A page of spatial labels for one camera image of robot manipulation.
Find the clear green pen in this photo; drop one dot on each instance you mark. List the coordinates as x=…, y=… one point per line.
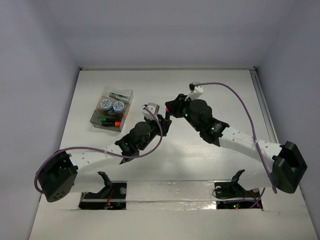
x=118, y=95

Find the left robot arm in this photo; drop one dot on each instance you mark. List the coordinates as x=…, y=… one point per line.
x=60, y=173

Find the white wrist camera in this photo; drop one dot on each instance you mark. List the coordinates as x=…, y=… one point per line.
x=150, y=110
x=196, y=90

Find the clear plastic tray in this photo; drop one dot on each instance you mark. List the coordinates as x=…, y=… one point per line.
x=126, y=92

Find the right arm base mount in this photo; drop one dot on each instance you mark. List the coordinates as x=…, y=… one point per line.
x=229, y=194

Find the green cap highlighter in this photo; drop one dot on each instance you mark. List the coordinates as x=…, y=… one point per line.
x=104, y=119

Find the pink tip black highlighter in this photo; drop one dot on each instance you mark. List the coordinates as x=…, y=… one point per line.
x=166, y=115

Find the aluminium side rail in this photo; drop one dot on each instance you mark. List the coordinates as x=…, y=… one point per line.
x=267, y=120

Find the orange cap highlighter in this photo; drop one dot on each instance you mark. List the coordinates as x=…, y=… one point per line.
x=116, y=124

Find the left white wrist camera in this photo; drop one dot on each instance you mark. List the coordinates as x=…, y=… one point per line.
x=150, y=110

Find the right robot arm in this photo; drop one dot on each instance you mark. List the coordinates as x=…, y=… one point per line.
x=284, y=161

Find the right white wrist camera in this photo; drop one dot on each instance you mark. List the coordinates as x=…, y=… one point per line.
x=196, y=90

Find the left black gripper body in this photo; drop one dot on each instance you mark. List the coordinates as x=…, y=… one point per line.
x=161, y=122

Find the blue white round jar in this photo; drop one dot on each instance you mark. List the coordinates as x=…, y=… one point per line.
x=106, y=105

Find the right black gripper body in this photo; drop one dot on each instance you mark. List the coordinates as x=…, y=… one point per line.
x=183, y=106

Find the smoky grey plastic tray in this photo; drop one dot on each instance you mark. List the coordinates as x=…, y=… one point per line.
x=95, y=121

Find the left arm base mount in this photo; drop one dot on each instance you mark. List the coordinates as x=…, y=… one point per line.
x=111, y=197

